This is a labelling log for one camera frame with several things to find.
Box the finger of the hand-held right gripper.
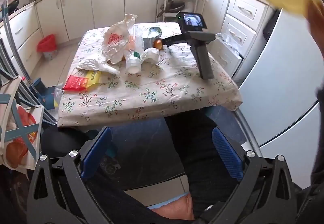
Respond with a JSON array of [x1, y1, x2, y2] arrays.
[[162, 37, 189, 47]]

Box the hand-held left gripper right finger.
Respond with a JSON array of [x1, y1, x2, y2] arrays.
[[208, 128, 303, 224]]

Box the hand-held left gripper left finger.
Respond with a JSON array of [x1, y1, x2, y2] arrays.
[[27, 126, 114, 224]]

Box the blue green milk carton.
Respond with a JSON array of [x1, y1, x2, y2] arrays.
[[142, 27, 162, 50]]

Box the white tissue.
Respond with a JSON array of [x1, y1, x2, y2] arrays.
[[140, 47, 160, 63]]

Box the clear plastic bottle green label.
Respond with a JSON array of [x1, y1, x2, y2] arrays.
[[126, 25, 145, 74]]

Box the white plastic bag red print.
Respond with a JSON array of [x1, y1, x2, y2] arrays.
[[101, 13, 138, 63]]

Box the red yellow snack packet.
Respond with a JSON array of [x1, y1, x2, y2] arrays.
[[62, 70, 102, 92]]

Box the thin white plastic bag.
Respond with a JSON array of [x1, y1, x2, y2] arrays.
[[75, 59, 121, 75]]

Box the trash bin with red bag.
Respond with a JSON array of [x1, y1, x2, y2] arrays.
[[37, 34, 58, 61]]

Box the person's right hand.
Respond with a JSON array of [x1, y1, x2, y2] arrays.
[[306, 0, 324, 61]]

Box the clear plastic bag in drawer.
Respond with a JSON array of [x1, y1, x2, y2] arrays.
[[215, 33, 245, 58]]

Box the person's right leg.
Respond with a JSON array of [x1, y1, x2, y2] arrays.
[[164, 110, 241, 217]]

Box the person's leg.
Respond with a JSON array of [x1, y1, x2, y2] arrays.
[[164, 110, 241, 217], [42, 128, 195, 224]]

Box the person's left leg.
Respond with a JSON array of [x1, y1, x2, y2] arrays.
[[42, 128, 195, 224]]

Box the floral tablecloth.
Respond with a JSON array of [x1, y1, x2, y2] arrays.
[[58, 21, 243, 128]]

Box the white drawer cabinet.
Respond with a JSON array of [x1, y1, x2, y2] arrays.
[[197, 0, 275, 80]]

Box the white base cabinets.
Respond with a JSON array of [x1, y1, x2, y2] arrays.
[[34, 0, 162, 44]]

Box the blue dustpan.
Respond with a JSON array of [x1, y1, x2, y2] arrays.
[[33, 77, 64, 110]]

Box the white refrigerator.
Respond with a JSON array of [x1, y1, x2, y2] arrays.
[[238, 9, 324, 189]]

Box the white stove-side cabinet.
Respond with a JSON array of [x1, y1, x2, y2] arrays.
[[0, 3, 42, 72]]

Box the black frying pan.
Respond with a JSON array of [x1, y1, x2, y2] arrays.
[[4, 0, 27, 14]]

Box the steel wok with handle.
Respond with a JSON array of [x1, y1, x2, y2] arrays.
[[156, 0, 185, 18]]

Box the white tote bag blue straps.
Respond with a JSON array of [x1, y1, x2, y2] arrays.
[[0, 76, 45, 171]]

